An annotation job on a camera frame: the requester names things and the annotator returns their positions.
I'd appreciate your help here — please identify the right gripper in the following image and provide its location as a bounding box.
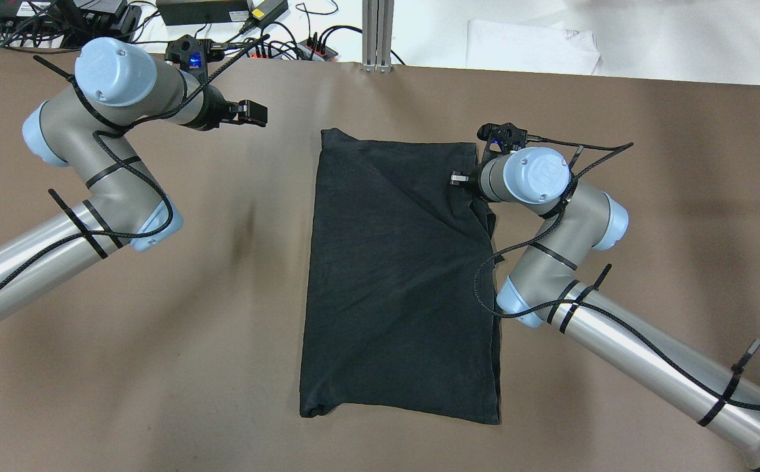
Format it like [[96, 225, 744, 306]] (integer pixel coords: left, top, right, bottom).
[[449, 167, 485, 197]]

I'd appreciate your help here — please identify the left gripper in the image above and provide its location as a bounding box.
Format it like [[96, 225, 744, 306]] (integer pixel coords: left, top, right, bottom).
[[199, 85, 269, 130]]

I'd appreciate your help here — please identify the black printed t-shirt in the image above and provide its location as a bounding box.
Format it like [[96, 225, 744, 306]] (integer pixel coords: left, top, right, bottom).
[[299, 128, 502, 425]]

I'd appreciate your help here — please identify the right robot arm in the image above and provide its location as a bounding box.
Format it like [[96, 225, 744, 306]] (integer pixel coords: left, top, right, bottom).
[[451, 149, 760, 471]]

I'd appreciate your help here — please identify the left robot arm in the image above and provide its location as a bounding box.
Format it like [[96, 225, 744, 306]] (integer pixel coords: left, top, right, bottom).
[[0, 38, 268, 322]]

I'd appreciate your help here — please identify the black power adapter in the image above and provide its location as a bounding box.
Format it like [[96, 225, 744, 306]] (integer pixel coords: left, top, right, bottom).
[[155, 1, 254, 26]]

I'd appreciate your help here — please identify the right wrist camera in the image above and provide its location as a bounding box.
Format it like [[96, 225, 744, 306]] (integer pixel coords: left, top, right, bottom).
[[476, 123, 529, 163]]

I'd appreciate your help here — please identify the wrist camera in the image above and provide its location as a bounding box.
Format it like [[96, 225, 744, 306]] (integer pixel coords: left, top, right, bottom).
[[164, 35, 225, 73], [476, 123, 529, 163]]

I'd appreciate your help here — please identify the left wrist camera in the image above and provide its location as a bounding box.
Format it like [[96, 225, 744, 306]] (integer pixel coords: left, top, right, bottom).
[[164, 35, 225, 73]]

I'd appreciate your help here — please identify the aluminium frame post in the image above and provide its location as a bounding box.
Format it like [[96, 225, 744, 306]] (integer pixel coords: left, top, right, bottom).
[[361, 0, 394, 73]]

